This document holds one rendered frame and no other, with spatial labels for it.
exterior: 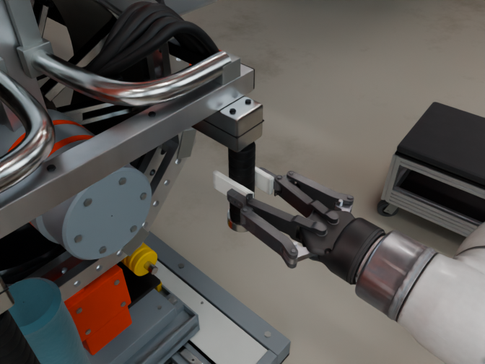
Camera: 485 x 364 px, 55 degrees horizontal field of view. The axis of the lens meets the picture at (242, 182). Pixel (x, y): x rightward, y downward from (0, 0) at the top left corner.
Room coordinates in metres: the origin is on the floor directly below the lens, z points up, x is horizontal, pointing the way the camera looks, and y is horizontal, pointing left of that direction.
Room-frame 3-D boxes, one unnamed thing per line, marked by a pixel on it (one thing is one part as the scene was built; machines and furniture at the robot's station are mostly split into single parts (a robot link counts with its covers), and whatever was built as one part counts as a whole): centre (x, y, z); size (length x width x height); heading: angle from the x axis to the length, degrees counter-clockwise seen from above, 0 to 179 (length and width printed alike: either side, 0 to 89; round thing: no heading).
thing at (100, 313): (0.54, 0.32, 0.48); 0.16 x 0.12 x 0.17; 48
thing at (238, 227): (0.48, 0.00, 0.83); 0.04 x 0.04 x 0.16
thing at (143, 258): (0.67, 0.28, 0.51); 0.29 x 0.06 x 0.06; 48
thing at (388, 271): (0.32, -0.17, 0.83); 0.09 x 0.06 x 0.09; 138
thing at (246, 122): (0.50, 0.02, 0.93); 0.09 x 0.05 x 0.05; 48
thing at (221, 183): (0.46, 0.01, 0.83); 0.07 x 0.01 x 0.03; 48
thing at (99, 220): (0.46, 0.24, 0.85); 0.21 x 0.14 x 0.14; 48
